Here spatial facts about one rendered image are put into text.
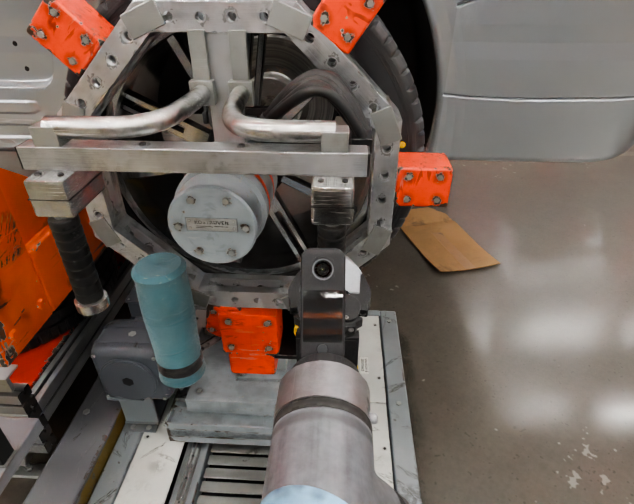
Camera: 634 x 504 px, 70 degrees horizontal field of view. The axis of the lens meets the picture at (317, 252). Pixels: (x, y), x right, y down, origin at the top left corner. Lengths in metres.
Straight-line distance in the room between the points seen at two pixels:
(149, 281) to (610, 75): 1.05
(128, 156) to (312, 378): 0.34
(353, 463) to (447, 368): 1.28
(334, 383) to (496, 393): 1.23
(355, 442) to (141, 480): 0.99
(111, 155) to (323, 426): 0.40
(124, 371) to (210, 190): 0.66
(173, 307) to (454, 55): 0.79
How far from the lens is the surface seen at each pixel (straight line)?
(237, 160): 0.55
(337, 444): 0.38
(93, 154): 0.61
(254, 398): 1.23
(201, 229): 0.66
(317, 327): 0.46
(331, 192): 0.52
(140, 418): 1.42
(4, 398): 1.29
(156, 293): 0.78
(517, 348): 1.80
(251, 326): 0.94
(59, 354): 1.43
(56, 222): 0.65
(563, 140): 1.26
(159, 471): 1.34
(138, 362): 1.17
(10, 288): 1.02
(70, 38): 0.80
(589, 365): 1.85
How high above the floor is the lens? 1.17
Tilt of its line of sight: 33 degrees down
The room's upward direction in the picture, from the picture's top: straight up
